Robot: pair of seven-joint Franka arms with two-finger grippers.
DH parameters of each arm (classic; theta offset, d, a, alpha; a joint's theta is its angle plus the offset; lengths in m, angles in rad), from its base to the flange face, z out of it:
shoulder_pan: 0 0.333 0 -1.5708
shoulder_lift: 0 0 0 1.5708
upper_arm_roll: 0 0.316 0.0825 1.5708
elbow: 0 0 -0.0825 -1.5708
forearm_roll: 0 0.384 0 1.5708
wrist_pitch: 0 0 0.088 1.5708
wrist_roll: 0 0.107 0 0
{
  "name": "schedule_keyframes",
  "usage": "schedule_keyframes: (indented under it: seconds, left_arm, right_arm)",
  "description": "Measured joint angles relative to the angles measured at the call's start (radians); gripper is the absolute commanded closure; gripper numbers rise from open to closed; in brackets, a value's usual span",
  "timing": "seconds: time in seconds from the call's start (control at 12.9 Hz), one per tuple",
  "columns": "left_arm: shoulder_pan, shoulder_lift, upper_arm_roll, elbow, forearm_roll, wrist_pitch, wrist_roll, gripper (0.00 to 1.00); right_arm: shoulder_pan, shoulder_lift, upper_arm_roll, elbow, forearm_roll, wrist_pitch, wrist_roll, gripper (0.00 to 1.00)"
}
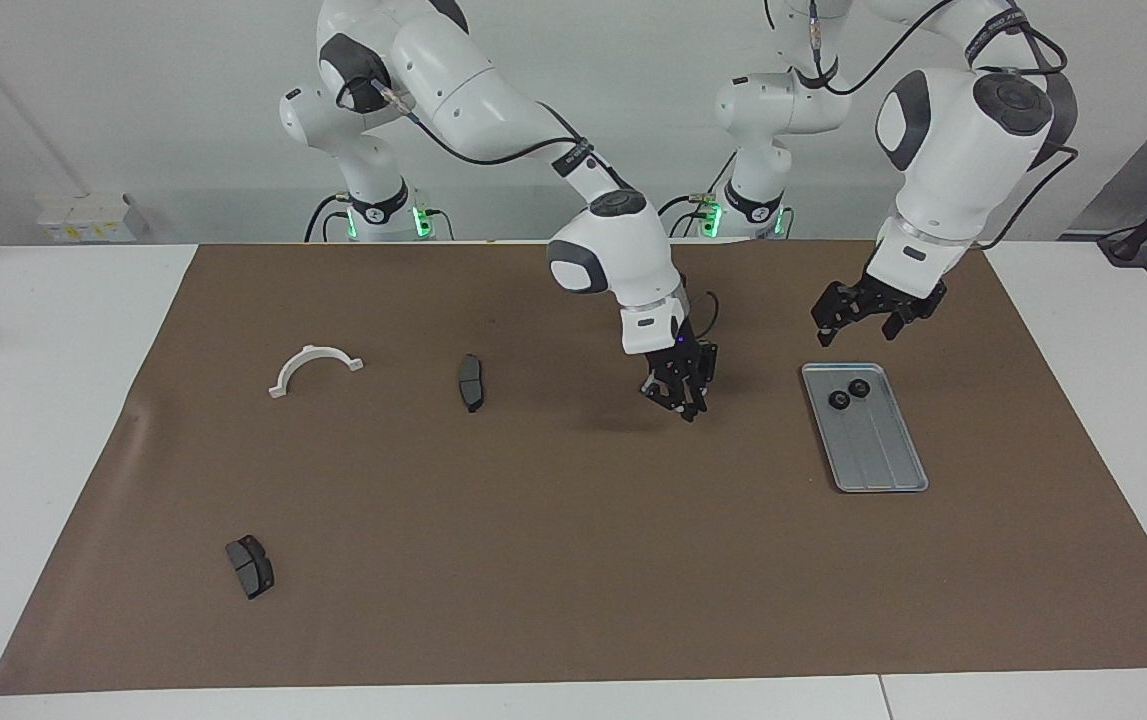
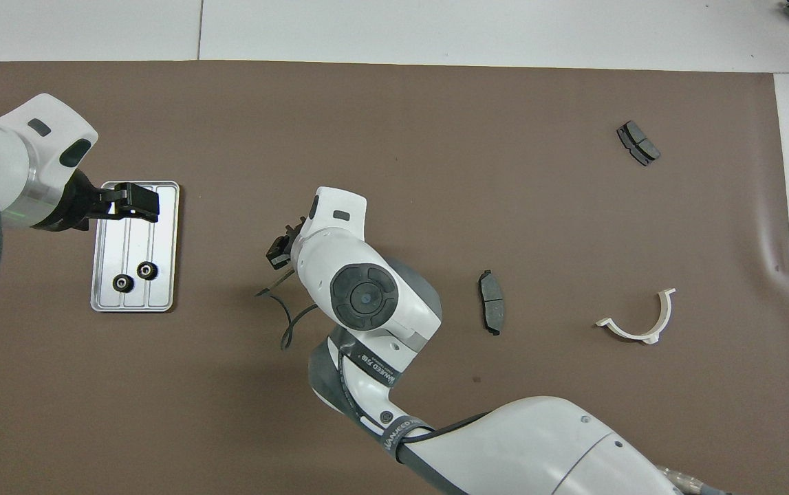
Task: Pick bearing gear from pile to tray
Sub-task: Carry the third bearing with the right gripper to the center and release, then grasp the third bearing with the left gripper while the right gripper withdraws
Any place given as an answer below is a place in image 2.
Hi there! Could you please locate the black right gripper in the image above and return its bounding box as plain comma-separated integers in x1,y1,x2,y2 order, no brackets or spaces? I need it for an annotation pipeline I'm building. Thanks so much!
267,217,307,270

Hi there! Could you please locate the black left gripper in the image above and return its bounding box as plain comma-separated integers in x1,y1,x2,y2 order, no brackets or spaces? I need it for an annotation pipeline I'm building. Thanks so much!
54,170,161,231

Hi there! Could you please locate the silver metal tray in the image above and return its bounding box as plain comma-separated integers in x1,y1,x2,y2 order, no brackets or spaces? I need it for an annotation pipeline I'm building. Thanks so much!
89,181,181,314

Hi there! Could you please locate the brown table mat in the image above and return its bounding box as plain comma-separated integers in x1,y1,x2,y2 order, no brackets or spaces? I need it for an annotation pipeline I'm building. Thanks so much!
0,60,789,495

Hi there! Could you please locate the long grey brake pad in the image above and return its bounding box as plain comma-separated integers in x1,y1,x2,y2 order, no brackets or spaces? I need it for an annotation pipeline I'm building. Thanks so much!
478,269,506,336

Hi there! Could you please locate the short grey brake pad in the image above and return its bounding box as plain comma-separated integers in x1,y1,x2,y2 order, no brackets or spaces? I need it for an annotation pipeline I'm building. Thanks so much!
616,120,662,167

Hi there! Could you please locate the white curved plastic bracket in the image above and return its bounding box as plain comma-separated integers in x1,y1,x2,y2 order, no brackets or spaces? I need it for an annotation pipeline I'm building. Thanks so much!
595,288,677,344

